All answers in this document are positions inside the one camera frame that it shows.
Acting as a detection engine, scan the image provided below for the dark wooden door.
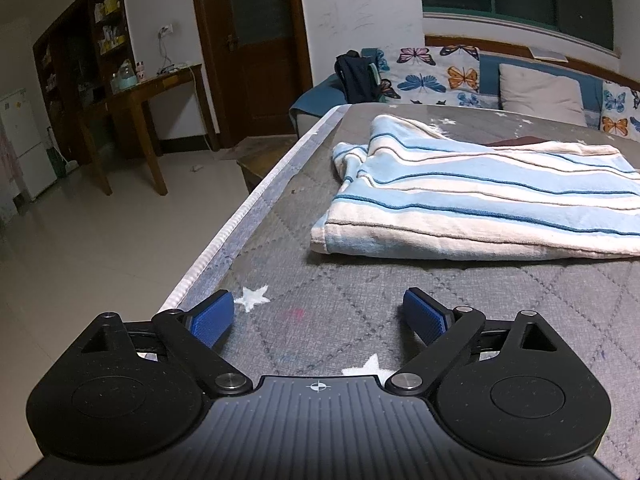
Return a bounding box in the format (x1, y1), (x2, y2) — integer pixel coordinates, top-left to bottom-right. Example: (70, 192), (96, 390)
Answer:
(193, 0), (314, 148)

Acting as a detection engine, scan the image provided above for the grey star tablecloth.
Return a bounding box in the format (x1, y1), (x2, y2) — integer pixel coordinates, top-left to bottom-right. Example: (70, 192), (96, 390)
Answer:
(165, 104), (639, 479)

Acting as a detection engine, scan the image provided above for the left butterfly pillow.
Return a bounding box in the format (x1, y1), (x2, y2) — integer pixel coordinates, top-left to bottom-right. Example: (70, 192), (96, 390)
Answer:
(360, 44), (482, 107)

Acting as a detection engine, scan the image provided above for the teal kettle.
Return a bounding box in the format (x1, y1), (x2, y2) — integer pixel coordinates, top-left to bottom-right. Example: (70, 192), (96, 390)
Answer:
(117, 60), (138, 91)

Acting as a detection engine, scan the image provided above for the blue sofa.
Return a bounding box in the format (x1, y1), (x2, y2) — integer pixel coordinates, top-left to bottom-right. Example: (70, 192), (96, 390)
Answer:
(288, 44), (639, 141)

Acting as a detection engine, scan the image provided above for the dark blue backpack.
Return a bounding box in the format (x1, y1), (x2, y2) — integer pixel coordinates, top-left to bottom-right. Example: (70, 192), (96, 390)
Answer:
(334, 50), (382, 104)

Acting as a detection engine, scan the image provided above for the wooden side table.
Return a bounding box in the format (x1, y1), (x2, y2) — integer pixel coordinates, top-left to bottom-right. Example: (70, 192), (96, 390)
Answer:
(77, 63), (220, 196)

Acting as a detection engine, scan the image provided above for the blue striped shirt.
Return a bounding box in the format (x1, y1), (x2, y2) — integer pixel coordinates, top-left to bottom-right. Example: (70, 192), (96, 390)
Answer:
(310, 114), (639, 261)

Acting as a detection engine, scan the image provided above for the right butterfly pillow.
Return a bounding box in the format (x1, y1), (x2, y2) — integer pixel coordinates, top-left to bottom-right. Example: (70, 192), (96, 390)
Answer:
(600, 80), (640, 142)

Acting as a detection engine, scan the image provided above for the grey plain pillow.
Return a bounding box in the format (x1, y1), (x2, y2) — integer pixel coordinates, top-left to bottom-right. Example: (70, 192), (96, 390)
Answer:
(499, 63), (587, 127)

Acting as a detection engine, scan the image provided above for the white refrigerator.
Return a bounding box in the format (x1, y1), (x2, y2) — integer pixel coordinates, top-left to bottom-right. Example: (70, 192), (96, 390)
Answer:
(1, 89), (56, 202)

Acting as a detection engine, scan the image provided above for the dark wooden shelf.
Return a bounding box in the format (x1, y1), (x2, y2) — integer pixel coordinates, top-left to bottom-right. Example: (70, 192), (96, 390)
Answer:
(32, 0), (134, 165)

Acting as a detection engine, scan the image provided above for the butterfly pillow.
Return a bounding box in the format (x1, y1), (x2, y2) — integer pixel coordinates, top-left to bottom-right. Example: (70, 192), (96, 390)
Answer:
(600, 80), (640, 142)
(360, 44), (482, 107)

